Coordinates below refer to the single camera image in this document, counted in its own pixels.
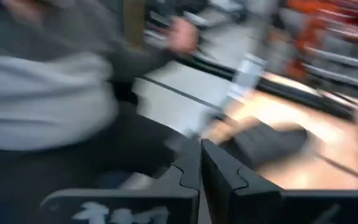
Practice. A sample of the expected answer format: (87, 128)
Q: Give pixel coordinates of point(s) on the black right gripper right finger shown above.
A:
(259, 205)

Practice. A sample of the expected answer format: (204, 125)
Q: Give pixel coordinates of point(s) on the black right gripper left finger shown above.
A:
(129, 205)

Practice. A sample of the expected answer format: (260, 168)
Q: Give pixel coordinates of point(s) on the black slide sandal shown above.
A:
(259, 143)

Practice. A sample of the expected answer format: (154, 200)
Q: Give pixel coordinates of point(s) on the person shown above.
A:
(42, 93)

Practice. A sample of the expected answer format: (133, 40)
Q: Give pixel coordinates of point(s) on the orange metal rack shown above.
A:
(306, 34)

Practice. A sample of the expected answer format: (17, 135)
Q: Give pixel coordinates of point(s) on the person's hand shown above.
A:
(183, 35)

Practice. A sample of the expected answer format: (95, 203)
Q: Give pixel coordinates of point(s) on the black aluminium table frame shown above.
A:
(291, 93)

